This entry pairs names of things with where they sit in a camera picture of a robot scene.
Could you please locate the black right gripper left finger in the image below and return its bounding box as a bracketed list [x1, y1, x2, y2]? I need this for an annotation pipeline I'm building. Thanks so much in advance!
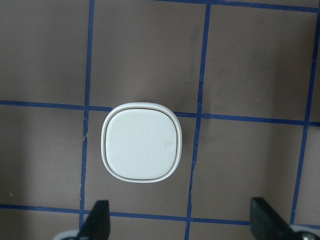
[76, 200, 111, 240]

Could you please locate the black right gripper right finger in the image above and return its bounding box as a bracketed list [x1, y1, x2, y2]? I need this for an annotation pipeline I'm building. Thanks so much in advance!
[250, 197, 306, 240]

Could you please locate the white square trash can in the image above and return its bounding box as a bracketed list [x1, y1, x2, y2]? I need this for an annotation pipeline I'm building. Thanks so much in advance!
[100, 102, 183, 184]

